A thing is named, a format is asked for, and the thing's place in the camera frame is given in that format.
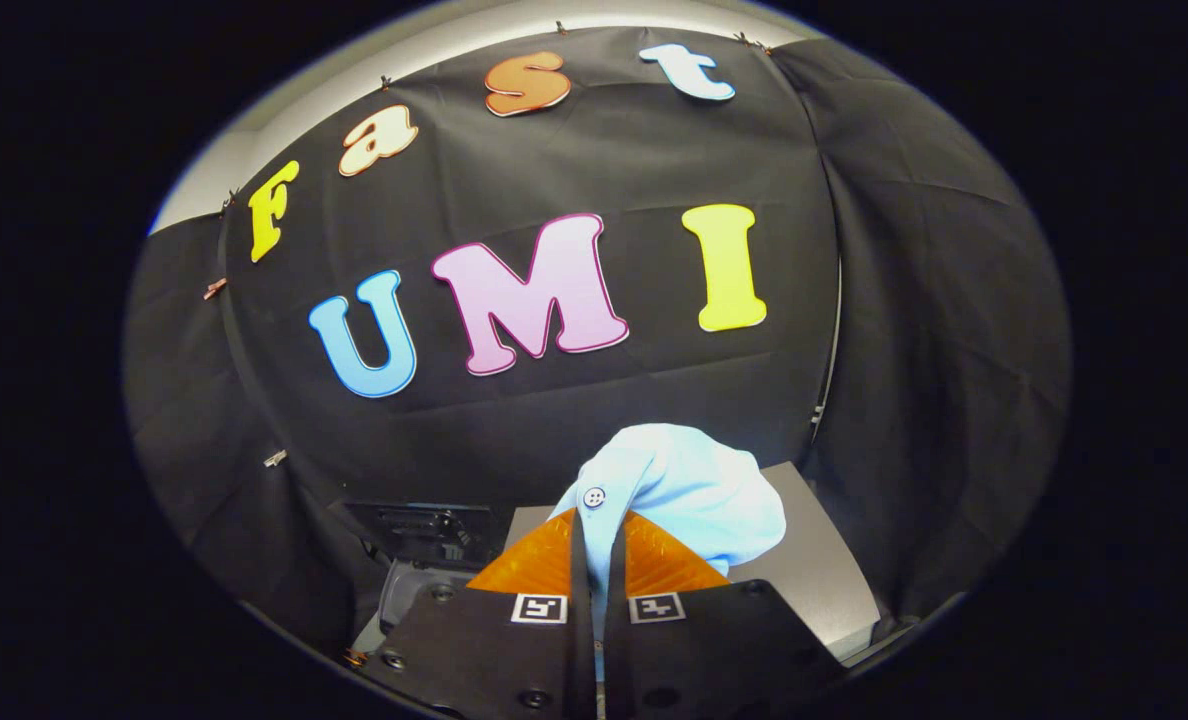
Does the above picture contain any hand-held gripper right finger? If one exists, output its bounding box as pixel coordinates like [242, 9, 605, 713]
[602, 510, 847, 720]

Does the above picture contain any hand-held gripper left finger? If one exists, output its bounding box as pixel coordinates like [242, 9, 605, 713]
[358, 508, 597, 720]

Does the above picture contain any grey washing machine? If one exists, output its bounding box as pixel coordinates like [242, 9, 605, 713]
[330, 498, 515, 661]

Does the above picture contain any dark glass washing machine lid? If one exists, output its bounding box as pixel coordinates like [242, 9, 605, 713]
[330, 498, 507, 569]

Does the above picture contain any light blue shirt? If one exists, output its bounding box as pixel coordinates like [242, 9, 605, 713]
[550, 422, 789, 683]

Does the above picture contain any grey cabinet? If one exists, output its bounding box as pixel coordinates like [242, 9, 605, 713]
[506, 461, 882, 663]

